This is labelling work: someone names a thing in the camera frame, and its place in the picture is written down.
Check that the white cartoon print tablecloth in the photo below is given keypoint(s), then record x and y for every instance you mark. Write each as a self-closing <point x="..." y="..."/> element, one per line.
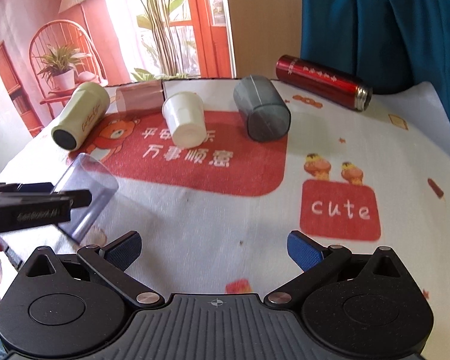
<point x="214" y="222"/>

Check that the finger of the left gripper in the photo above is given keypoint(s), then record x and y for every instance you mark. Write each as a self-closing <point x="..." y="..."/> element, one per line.
<point x="32" y="188"/>
<point x="29" y="210"/>

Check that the white paper cup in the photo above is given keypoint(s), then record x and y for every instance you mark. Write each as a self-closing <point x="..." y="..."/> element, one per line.
<point x="185" y="119"/>

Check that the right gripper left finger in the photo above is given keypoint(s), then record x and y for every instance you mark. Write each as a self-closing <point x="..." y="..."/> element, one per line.
<point x="109" y="263"/>

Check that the light green tumbler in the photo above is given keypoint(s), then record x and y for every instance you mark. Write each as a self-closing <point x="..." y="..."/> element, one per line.
<point x="86" y="107"/>

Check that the teal blue curtain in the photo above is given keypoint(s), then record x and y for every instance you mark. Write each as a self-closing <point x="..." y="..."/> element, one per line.
<point x="391" y="45"/>

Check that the pink translucent cup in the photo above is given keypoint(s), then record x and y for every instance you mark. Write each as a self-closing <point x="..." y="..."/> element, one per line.
<point x="142" y="98"/>

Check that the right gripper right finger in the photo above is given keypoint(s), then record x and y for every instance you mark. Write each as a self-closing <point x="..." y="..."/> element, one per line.
<point x="318" y="264"/>

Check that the dark grey translucent cup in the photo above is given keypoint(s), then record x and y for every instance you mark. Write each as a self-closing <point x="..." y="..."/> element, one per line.
<point x="263" y="111"/>

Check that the living room backdrop poster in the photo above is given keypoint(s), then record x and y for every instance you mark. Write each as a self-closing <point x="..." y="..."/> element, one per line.
<point x="46" y="44"/>

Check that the clear purple plastic cup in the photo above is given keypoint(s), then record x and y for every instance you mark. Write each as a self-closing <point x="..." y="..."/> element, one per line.
<point x="92" y="186"/>

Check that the red metal thermos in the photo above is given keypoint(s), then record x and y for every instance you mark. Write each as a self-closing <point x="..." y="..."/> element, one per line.
<point x="327" y="82"/>

